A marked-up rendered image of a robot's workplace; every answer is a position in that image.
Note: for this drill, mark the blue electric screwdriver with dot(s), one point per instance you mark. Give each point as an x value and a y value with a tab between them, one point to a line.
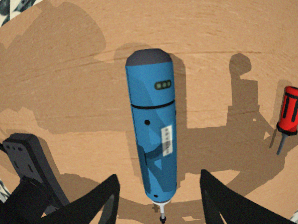
150	80

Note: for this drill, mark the red screwdriver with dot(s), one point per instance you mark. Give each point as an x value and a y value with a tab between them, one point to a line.
289	115

